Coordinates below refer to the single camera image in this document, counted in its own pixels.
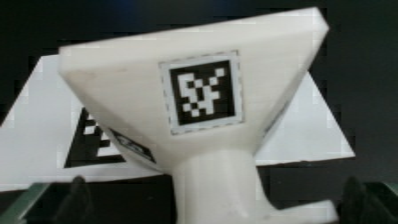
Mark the white lamp base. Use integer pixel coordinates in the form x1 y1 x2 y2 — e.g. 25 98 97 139
58 8 337 224

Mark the white marker sheet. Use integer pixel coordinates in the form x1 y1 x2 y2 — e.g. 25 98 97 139
0 55 355 192

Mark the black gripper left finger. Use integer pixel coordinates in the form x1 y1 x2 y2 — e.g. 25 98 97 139
0 176 96 224

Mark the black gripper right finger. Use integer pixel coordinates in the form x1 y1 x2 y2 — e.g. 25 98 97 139
339 177 398 224

